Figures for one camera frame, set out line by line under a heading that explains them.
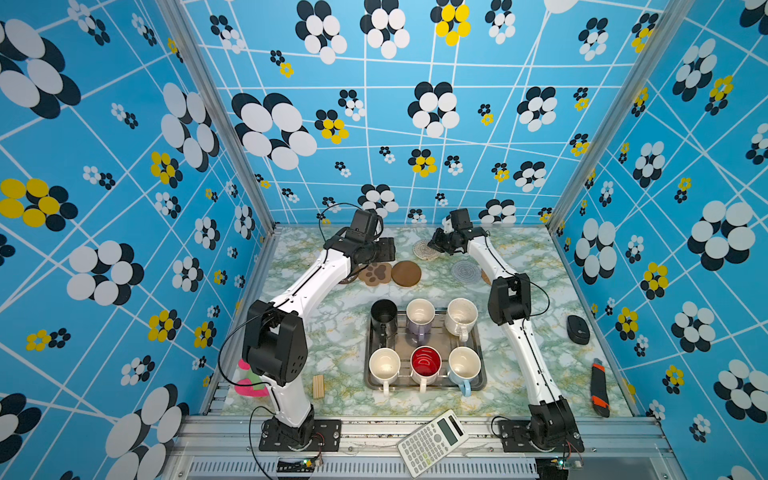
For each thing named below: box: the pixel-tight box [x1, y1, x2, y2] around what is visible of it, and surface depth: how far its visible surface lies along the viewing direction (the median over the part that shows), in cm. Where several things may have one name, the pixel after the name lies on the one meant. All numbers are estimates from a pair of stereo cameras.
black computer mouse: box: [566, 315, 590, 345], surface depth 91 cm
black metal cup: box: [370, 299, 398, 349], surface depth 91 cm
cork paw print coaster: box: [358, 262, 392, 287], surface depth 107 cm
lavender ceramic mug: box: [406, 298, 436, 347], surface depth 91 cm
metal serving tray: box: [364, 308, 487, 397], surface depth 84 cm
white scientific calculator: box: [397, 409, 470, 478], surface depth 74 cm
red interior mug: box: [410, 345, 443, 393], surface depth 82 cm
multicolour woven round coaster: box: [413, 239, 441, 261], surface depth 114 cm
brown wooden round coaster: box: [391, 260, 422, 287], surface depth 107 cm
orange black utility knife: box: [590, 358, 610, 418], surface depth 82 cm
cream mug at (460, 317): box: [445, 297, 479, 343], surface depth 90 cm
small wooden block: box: [313, 375, 325, 399], surface depth 82 cm
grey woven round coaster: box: [451, 260, 482, 285], surface depth 107 cm
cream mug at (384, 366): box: [368, 347, 401, 396], surface depth 80 cm
